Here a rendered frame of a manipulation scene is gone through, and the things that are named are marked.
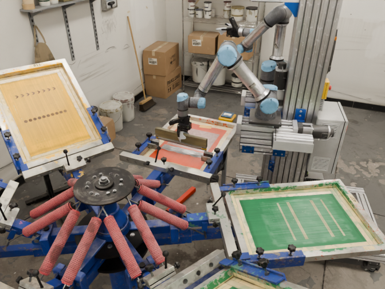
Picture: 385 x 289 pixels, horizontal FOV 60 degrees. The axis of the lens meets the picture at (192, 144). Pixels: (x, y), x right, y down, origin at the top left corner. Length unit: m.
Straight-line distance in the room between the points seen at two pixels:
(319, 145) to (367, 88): 3.31
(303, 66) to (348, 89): 3.49
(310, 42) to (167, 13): 4.23
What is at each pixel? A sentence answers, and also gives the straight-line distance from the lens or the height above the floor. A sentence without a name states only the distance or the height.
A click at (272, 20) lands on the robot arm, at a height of 1.81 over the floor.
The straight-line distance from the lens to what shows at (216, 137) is 2.74.
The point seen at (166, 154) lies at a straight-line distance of 2.53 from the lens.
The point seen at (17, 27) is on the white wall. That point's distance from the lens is 3.87.
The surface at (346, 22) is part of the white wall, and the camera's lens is 5.64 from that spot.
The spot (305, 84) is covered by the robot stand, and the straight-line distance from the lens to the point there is 2.53.
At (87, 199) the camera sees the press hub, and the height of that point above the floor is 1.31.
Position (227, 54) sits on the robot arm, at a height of 1.75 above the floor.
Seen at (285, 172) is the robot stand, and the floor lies 0.70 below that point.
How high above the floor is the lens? 2.35
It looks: 32 degrees down
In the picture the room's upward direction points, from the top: straight up
